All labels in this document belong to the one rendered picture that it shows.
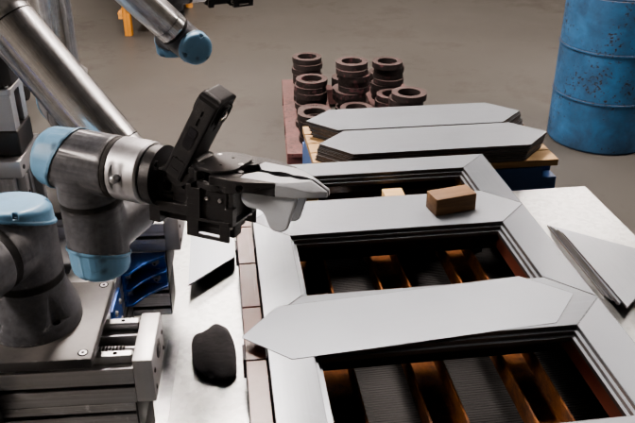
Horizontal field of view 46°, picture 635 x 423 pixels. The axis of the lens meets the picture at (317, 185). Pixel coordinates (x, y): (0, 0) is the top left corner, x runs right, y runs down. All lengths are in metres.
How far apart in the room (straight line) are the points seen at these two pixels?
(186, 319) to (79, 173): 1.06
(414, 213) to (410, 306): 0.42
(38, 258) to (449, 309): 0.87
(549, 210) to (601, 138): 2.36
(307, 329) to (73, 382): 0.49
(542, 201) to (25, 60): 1.69
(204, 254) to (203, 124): 1.30
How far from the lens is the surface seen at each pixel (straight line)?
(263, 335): 1.57
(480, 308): 1.68
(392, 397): 1.87
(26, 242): 1.22
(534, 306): 1.71
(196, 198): 0.82
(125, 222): 0.96
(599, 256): 2.05
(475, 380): 1.95
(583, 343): 1.66
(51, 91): 1.05
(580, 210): 2.35
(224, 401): 1.67
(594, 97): 4.58
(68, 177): 0.91
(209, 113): 0.79
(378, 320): 1.61
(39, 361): 1.28
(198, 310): 1.94
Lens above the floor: 1.81
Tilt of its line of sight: 27 degrees down
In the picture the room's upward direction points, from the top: straight up
